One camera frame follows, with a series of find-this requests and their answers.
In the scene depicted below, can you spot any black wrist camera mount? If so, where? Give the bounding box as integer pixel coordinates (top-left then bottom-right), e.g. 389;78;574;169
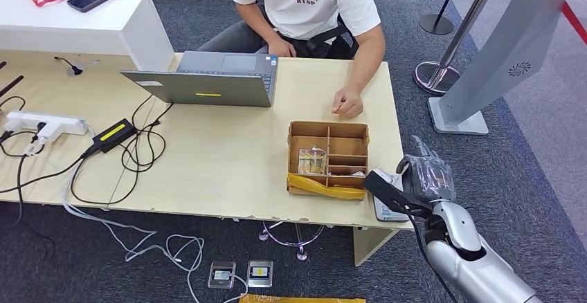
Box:
363;167;434;217

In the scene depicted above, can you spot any black power adapter yellow label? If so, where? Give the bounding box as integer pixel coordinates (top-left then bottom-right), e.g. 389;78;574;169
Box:
91;118;137;154

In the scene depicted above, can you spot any white counter block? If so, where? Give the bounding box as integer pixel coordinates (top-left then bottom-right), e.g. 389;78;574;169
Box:
0;0;175;73

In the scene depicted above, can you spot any white power strip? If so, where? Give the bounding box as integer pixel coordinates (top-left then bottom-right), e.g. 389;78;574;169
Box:
3;111;89;144

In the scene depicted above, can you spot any grey kiosk stand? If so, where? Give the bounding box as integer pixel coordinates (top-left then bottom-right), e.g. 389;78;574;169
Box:
427;0;587;136

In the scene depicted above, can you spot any cardboard organizer box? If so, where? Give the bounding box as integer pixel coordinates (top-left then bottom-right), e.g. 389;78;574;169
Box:
286;120;370;201

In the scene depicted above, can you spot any person's right hand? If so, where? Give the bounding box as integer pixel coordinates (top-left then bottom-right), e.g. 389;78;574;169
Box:
267;37;298;58

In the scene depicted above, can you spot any black office chair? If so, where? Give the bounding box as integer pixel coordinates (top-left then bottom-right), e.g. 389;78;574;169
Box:
305;14;361;59

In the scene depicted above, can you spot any white cable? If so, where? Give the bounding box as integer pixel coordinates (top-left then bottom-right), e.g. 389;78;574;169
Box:
62;163;249;303

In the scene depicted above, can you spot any chrome stool base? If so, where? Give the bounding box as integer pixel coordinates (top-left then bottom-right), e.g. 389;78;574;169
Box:
258;220;335;262

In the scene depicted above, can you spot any black rod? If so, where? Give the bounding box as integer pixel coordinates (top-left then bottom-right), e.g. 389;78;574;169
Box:
0;75;25;99

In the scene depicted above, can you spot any person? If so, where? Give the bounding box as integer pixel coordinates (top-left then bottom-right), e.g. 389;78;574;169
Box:
197;0;386;120

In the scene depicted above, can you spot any black looped power cable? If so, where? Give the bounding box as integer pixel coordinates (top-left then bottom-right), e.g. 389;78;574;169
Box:
69;94;174;205

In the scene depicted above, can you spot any person's left hand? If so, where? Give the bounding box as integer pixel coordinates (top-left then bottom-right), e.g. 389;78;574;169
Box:
331;87;365;120

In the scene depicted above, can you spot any yellow taped package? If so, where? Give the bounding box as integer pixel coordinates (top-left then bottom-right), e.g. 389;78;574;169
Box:
239;293;367;303

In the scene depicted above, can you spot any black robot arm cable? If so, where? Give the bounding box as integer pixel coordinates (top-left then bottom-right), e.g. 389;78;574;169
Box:
401;202;460;303

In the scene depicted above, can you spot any floor socket with yellow label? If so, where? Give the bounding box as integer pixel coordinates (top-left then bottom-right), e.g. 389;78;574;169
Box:
246;259;274;289

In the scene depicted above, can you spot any white card reader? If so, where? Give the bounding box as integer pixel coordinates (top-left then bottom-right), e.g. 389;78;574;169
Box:
372;194;411;223

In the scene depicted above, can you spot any pale wooden desk leg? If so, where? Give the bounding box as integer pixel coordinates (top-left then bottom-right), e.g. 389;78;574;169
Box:
353;226;400;268

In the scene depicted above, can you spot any black stanchion post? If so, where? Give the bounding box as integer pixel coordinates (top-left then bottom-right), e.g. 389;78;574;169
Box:
418;0;465;36

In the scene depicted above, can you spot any clear plastic hand wrap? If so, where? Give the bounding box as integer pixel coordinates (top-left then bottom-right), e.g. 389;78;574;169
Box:
396;136;457;203

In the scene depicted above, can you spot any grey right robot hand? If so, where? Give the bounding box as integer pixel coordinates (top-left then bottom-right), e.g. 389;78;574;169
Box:
396;136;457;203

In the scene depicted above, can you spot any grey laptop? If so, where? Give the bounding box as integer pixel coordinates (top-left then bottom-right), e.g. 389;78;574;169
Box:
120;50;279;109

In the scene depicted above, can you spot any red barrier belt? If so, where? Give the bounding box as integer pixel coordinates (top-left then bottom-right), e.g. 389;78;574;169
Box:
560;1;587;45

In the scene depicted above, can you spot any floor socket with white plug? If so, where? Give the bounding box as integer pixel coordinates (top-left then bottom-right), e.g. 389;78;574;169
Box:
207;260;237;290

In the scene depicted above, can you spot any chrome stanchion post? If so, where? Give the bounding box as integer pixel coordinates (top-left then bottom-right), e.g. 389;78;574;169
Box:
413;0;505;96

